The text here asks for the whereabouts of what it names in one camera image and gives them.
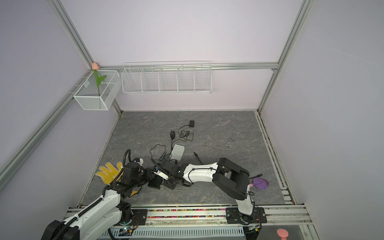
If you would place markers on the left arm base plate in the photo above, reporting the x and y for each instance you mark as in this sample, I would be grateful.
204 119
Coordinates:
135 217

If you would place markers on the black power brick far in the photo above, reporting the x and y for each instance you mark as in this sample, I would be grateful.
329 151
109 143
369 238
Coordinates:
191 124

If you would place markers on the pink purple toy shovel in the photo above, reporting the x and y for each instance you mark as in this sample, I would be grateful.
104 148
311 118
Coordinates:
259 183

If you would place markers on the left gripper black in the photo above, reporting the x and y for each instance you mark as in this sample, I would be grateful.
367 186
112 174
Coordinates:
148 175

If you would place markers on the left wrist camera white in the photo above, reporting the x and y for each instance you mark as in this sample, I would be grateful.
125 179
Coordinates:
140 161

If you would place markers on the black power adapter plug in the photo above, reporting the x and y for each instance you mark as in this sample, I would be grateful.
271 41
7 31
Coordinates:
172 135

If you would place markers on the black power cord tangled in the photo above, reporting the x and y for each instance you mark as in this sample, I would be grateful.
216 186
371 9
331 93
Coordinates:
181 136

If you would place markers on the yellow work glove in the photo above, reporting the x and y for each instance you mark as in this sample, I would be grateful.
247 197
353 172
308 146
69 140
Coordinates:
108 172

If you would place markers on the black network switch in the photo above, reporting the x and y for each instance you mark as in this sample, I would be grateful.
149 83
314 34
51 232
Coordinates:
156 183

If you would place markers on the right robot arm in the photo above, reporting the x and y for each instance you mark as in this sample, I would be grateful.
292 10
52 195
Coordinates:
231 178

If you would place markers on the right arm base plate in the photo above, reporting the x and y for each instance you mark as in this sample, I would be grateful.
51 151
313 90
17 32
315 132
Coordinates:
234 216

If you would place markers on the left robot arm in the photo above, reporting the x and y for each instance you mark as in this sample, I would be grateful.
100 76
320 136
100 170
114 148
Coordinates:
107 210

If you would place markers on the white wire basket long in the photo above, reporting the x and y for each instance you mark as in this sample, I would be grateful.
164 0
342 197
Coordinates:
167 77

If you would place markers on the artificial tulip flower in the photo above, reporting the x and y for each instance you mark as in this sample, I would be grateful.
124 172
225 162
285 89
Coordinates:
99 79

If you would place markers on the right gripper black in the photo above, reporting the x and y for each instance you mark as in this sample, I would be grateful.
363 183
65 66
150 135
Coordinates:
169 185

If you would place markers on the white mesh basket small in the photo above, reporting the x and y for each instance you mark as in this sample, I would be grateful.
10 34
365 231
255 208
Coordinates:
87 95

